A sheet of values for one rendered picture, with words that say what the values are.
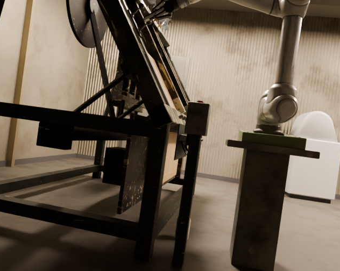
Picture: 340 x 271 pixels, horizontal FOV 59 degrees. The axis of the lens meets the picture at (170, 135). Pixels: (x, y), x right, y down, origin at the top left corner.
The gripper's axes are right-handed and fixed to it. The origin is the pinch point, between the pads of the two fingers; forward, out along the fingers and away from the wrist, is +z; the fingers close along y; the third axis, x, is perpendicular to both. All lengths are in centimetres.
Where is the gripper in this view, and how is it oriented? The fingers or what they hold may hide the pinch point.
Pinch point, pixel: (148, 18)
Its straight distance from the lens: 205.8
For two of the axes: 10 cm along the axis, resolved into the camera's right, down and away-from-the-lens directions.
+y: 4.0, 9.1, -1.0
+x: 2.0, 0.2, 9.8
